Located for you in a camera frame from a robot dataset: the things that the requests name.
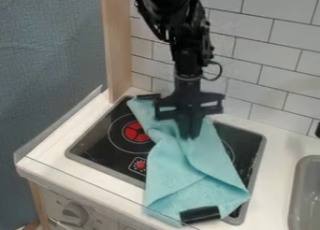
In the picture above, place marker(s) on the toy stove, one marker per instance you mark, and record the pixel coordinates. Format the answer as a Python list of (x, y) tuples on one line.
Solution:
[(112, 146)]

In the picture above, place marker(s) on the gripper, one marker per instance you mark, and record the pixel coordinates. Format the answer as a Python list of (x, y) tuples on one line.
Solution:
[(188, 93)]

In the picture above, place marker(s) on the toy sink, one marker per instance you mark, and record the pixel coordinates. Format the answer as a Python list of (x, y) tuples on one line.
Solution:
[(307, 196)]

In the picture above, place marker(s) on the light blue cloth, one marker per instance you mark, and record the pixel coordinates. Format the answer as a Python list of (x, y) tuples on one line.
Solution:
[(187, 168)]

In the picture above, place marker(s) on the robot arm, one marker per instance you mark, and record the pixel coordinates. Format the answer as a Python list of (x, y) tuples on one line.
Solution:
[(179, 18)]

